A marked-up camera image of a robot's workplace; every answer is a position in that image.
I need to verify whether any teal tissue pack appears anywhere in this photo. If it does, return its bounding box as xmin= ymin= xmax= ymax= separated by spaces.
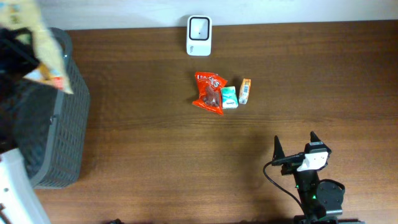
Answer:
xmin=221 ymin=86 xmax=239 ymax=110

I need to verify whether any small orange carton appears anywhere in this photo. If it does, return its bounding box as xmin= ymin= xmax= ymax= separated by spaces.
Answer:
xmin=238 ymin=78 xmax=251 ymax=105

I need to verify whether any red snack bag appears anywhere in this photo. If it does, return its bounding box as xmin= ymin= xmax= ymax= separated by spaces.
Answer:
xmin=192 ymin=72 xmax=228 ymax=115

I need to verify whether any yellow chip bag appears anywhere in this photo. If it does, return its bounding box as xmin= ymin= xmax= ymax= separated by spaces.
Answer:
xmin=1 ymin=0 xmax=73 ymax=94

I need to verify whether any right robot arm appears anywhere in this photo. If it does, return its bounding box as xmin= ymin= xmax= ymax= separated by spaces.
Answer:
xmin=271 ymin=131 xmax=345 ymax=223

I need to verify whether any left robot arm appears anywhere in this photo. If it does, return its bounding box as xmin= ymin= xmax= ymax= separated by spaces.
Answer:
xmin=1 ymin=27 xmax=50 ymax=223

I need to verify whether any white barcode scanner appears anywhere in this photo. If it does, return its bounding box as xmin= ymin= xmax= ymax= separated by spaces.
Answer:
xmin=186 ymin=15 xmax=213 ymax=57

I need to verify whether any grey plastic basket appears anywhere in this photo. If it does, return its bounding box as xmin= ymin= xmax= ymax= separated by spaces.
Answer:
xmin=0 ymin=27 xmax=91 ymax=190

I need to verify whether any right black cable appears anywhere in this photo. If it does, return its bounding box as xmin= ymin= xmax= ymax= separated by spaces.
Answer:
xmin=262 ymin=158 xmax=312 ymax=224

